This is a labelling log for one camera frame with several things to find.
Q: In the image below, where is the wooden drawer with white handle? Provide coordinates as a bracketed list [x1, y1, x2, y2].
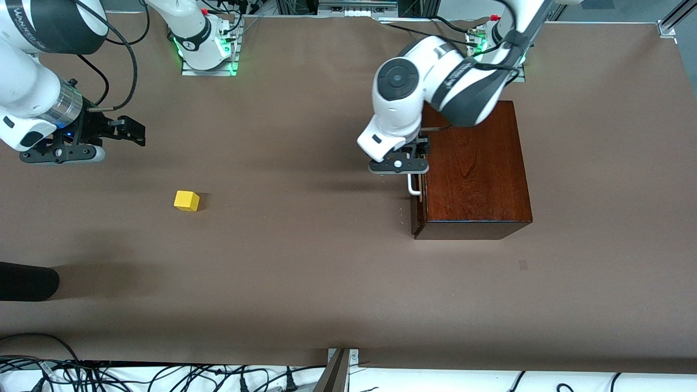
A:
[407, 163, 429, 236]

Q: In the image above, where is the dark brown wooden cabinet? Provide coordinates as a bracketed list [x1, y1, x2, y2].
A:
[412, 100, 533, 240]

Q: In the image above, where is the black cylindrical object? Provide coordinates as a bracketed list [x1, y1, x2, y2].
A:
[0, 261, 60, 302]

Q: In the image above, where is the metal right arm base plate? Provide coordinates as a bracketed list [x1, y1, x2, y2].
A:
[181, 27, 241, 76]

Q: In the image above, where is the black cable on table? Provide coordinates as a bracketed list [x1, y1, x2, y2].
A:
[376, 15, 482, 47]

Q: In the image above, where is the aluminium frame rail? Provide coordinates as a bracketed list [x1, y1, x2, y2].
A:
[319, 0, 398, 14]

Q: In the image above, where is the grey metal bracket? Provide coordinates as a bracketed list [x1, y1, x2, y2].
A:
[326, 347, 360, 392]

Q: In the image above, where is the tangle of black cables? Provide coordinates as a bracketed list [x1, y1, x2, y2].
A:
[0, 333, 327, 392]

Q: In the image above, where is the aluminium frame profile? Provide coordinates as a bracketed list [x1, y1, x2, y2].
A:
[658, 0, 697, 38]

